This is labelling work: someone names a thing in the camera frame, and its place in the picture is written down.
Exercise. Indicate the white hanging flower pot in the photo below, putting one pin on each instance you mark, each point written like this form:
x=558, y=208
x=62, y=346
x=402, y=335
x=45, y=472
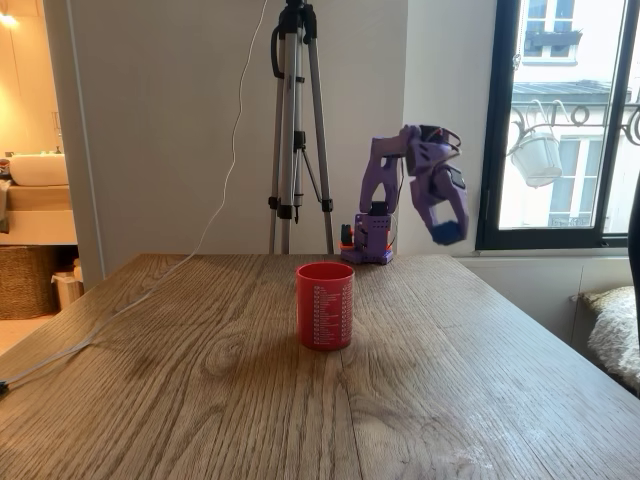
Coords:
x=536, y=157

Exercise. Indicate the white wash basin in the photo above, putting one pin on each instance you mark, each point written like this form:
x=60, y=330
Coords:
x=40, y=170

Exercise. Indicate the white paper bag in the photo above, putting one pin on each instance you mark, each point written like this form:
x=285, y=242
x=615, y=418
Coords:
x=67, y=290

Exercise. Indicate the orange black table clamp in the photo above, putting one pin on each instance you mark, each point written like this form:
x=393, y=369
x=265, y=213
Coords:
x=346, y=237

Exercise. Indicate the blue toy brick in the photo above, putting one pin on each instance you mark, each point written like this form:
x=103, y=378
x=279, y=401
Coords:
x=445, y=232

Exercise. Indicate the red printed cup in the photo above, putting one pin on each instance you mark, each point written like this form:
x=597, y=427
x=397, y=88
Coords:
x=325, y=310

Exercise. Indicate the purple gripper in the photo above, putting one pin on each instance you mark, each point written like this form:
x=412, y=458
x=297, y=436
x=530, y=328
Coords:
x=440, y=199

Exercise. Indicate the beige vanity counter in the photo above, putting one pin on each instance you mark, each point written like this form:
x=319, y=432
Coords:
x=37, y=215

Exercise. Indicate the cream fluffy cushion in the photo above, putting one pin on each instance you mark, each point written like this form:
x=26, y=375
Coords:
x=617, y=330

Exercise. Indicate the woven wicker basket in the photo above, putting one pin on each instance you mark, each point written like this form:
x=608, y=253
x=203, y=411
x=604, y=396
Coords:
x=25, y=285

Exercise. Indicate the silver black tripod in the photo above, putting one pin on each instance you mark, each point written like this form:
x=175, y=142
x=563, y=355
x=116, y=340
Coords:
x=295, y=125

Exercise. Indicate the purple robot arm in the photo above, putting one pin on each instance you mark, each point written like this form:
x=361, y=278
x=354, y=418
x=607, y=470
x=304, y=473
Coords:
x=377, y=175

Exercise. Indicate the black window frame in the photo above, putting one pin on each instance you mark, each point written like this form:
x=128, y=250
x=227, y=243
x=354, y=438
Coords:
x=492, y=125

